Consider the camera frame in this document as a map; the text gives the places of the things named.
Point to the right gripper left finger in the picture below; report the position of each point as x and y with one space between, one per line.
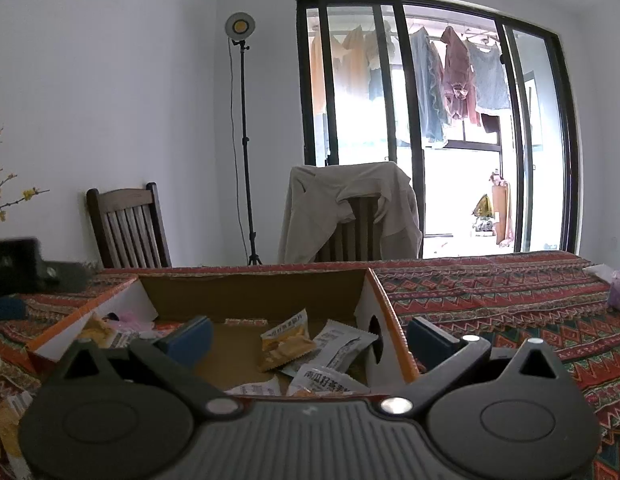
126 413

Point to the blue hanging garment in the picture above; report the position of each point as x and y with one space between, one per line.
428 79

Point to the patterned red tablecloth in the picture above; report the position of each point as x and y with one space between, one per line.
507 298

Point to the beige jacket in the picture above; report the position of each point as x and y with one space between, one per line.
318 200

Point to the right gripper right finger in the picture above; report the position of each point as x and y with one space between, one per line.
488 413

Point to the pumpkin seed oat crisp packet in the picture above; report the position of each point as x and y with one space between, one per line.
285 343

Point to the dark red hanging garment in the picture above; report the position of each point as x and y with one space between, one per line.
458 81

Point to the dark wooden chair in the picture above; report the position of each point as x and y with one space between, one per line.
128 228

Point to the red cardboard snack box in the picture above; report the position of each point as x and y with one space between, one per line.
242 306

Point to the black sliding door frame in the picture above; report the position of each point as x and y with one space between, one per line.
510 185

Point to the white crisp snack packet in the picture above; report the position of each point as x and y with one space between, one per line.
336 347

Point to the chair with beige jacket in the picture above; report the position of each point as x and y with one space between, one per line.
357 239

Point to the studio light on stand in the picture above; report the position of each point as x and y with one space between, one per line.
239 27

